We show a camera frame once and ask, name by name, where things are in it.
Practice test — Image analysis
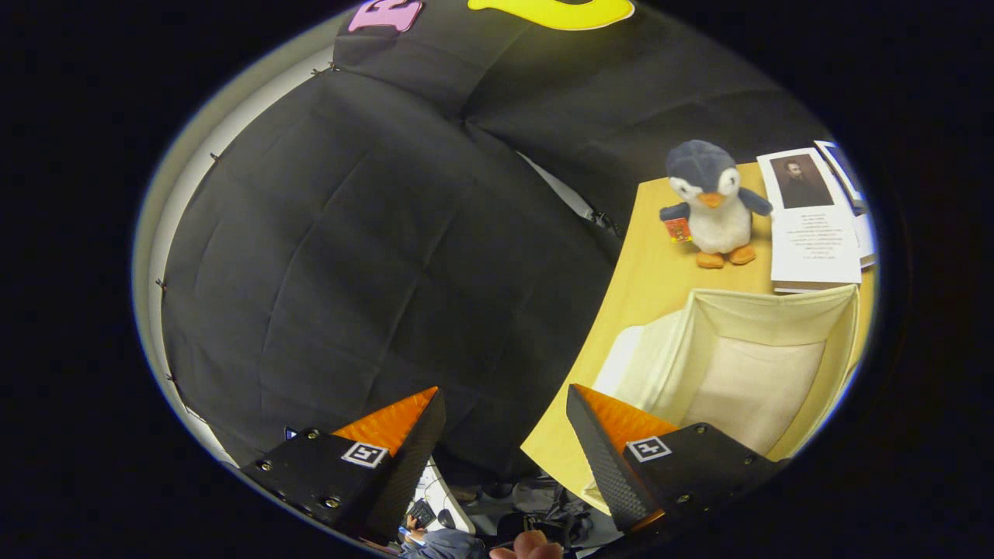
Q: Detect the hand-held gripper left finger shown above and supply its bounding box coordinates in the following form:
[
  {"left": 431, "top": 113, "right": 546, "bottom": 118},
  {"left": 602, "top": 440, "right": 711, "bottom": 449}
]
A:
[{"left": 241, "top": 386, "right": 447, "bottom": 543}]

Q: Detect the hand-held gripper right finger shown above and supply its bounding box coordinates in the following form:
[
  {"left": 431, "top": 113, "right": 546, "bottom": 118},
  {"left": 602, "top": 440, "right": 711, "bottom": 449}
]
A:
[{"left": 565, "top": 383, "right": 785, "bottom": 535}]

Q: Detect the beige fabric storage box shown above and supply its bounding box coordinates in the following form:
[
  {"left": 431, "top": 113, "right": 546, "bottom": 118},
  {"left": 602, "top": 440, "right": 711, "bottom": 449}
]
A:
[{"left": 582, "top": 284, "right": 863, "bottom": 509}]

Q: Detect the white desk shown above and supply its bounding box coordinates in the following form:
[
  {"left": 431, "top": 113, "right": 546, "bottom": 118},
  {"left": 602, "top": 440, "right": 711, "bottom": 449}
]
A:
[{"left": 408, "top": 457, "right": 476, "bottom": 536}]

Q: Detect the penguin plush toy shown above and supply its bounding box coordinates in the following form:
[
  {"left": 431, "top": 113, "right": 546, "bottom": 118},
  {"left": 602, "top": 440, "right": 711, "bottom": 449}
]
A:
[{"left": 659, "top": 140, "right": 774, "bottom": 270}]

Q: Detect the white book with portrait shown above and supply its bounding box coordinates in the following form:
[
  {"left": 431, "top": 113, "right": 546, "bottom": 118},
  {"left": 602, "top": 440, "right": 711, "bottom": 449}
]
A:
[{"left": 756, "top": 148, "right": 864, "bottom": 294}]

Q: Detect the book with blue picture cover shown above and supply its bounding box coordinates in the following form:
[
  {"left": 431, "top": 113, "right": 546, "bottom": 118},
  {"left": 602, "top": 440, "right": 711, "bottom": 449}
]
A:
[{"left": 814, "top": 140, "right": 867, "bottom": 215}]

